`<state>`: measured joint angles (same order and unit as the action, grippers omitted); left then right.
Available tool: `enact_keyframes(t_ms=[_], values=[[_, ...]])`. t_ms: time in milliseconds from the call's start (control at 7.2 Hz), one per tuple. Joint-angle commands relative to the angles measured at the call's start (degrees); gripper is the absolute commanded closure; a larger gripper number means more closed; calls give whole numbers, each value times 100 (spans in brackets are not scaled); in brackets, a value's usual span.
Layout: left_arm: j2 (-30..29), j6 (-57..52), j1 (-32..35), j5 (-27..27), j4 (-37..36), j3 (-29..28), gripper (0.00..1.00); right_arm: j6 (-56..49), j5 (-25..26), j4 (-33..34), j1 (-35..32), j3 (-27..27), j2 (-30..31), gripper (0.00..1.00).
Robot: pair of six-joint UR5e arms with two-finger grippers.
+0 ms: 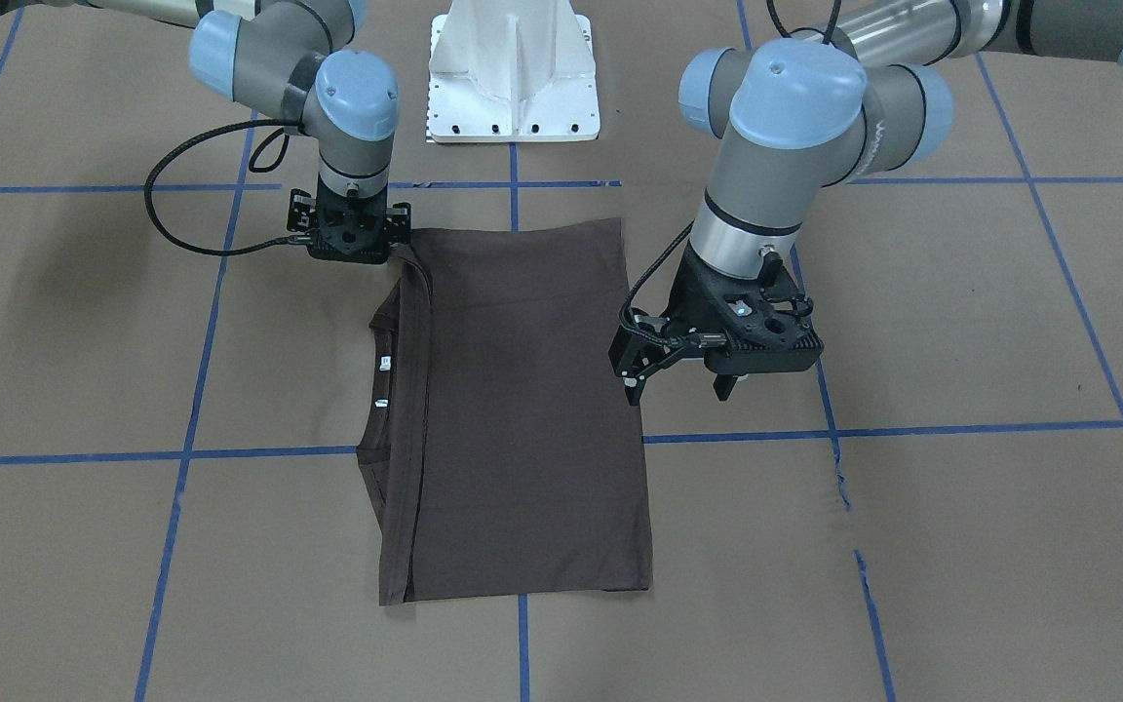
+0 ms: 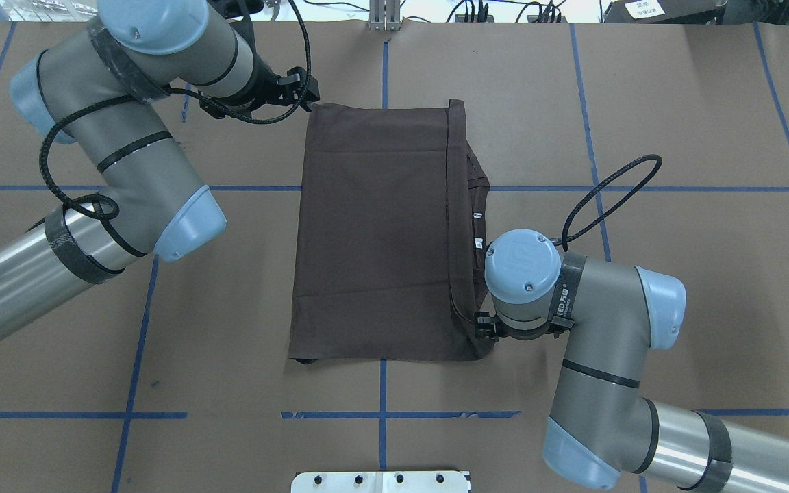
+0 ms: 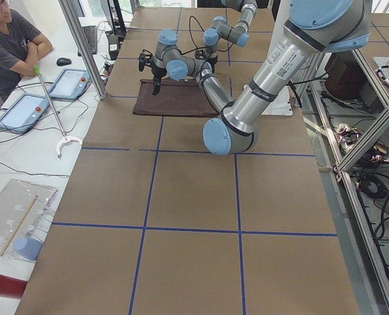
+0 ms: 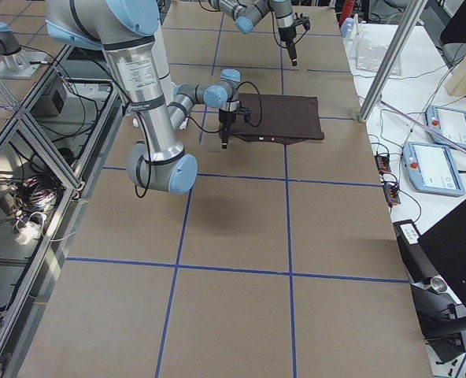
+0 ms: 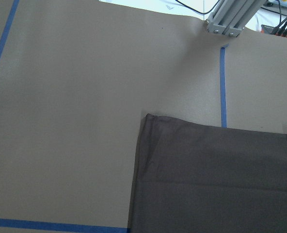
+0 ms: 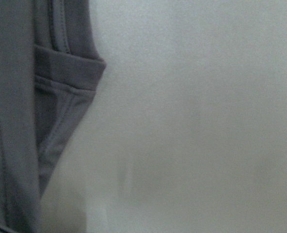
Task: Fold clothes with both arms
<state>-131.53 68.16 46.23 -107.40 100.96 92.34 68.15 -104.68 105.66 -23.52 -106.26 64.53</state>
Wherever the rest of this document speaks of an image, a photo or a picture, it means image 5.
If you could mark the brown t-shirt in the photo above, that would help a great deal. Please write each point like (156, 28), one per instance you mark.
(193, 178)

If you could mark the USB hub with plugs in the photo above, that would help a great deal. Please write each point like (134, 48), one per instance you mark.
(278, 30)

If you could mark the aluminium frame post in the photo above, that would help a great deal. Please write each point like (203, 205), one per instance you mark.
(230, 16)

